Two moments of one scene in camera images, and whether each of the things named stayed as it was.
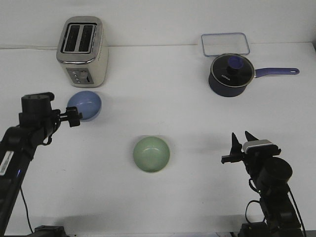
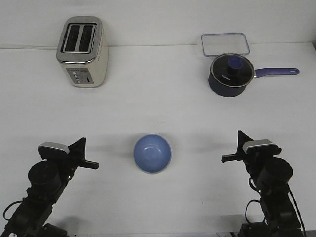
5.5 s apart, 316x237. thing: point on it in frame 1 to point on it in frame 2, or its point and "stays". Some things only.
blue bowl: (88, 103) to (152, 153)
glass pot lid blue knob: (232, 69) stays
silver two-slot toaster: (81, 48) stays
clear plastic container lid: (216, 44) stays
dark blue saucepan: (230, 77) stays
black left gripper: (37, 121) to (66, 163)
